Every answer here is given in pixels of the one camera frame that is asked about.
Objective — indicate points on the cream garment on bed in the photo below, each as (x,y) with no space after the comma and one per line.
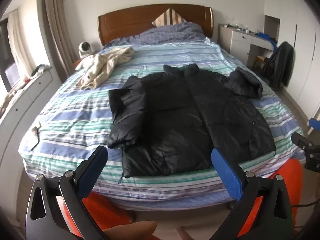
(99,67)

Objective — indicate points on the wooden stool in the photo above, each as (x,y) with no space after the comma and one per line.
(259,62)

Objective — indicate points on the white low cabinet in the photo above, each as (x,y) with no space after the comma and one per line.
(14,124)

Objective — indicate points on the striped pillow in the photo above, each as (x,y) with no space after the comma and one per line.
(169,17)

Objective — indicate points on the dark coat on chair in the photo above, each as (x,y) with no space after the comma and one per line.
(278,67)

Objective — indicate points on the black puffer jacket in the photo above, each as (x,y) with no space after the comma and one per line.
(169,122)

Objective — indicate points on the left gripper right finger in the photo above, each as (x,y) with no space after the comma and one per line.
(274,218)

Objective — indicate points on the white dressing desk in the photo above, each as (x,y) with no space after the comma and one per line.
(244,47)

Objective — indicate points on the striped bed duvet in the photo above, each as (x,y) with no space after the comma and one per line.
(75,122)

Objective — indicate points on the person left hand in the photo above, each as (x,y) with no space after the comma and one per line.
(137,230)

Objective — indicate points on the blue checked blanket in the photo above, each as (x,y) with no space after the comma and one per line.
(182,32)

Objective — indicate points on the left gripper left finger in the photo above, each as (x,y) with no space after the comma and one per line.
(44,219)

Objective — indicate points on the wooden headboard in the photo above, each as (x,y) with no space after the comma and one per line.
(135,20)

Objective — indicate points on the beige curtain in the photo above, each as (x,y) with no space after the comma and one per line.
(56,37)

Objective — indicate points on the blue cloth on desk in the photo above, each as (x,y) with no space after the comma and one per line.
(268,38)

